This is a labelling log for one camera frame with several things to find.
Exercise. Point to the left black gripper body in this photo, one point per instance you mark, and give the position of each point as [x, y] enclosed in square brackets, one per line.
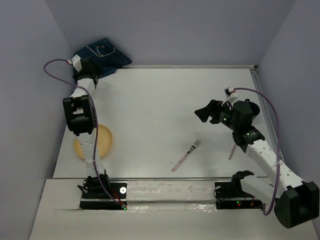
[97, 71]

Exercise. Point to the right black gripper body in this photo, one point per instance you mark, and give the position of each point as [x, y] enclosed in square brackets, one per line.
[221, 114]

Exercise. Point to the navy whale placemat cloth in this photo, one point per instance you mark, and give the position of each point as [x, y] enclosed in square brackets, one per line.
[105, 55]

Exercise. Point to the fork with pink handle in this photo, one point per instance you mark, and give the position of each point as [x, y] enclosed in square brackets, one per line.
[192, 148]

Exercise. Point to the knife with pink handle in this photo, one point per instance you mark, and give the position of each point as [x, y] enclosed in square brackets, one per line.
[232, 151]

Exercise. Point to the dark blue mug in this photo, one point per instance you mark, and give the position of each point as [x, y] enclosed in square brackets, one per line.
[254, 107]

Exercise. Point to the yellow round plate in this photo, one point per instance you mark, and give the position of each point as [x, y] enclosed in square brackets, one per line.
[104, 143]

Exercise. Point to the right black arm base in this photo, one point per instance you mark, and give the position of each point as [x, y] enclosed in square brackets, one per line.
[229, 199]

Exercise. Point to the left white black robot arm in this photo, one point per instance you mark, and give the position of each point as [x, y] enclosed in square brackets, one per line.
[81, 119]

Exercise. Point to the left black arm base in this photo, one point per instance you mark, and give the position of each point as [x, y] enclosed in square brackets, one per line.
[99, 200]

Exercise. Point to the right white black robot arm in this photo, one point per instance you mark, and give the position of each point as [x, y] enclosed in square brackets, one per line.
[293, 200]

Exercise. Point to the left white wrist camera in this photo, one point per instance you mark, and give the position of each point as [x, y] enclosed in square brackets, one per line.
[76, 63]

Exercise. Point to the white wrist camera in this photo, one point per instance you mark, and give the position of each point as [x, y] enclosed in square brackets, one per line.
[76, 63]
[231, 95]

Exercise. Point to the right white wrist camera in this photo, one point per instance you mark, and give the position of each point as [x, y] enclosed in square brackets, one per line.
[231, 95]

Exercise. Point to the aluminium table edge rail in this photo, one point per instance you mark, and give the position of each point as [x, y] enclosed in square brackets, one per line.
[250, 67]

